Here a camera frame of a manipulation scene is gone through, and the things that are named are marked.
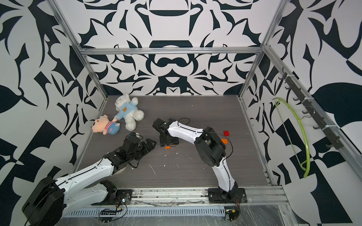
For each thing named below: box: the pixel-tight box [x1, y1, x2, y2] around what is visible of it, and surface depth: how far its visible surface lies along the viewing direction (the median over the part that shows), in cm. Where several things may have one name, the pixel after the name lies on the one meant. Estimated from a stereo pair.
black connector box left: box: [99, 210, 117, 223], surface depth 73 cm
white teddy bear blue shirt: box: [114, 93, 145, 132], surface depth 103 cm
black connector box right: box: [224, 206, 241, 222], surface depth 73 cm
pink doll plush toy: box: [90, 114, 121, 136], surface depth 95 cm
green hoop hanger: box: [271, 97, 311, 178], surface depth 59 cm
